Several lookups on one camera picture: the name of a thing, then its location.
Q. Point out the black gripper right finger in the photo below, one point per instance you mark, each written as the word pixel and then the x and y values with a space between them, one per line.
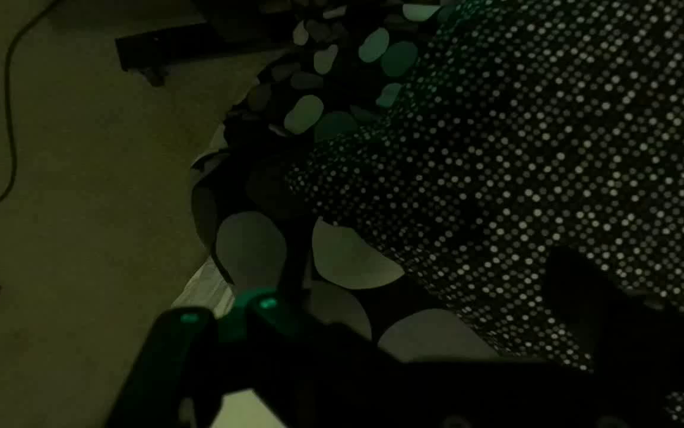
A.
pixel 635 347

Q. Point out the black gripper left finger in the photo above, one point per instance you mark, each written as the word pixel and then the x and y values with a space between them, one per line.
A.
pixel 173 364

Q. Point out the black duvet with large dots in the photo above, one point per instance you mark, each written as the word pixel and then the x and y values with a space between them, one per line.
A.
pixel 262 191

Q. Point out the black pillow with small dots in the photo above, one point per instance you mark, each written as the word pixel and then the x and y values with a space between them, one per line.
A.
pixel 558 158

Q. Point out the black wheeled stand base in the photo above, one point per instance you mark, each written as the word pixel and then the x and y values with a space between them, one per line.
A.
pixel 191 44

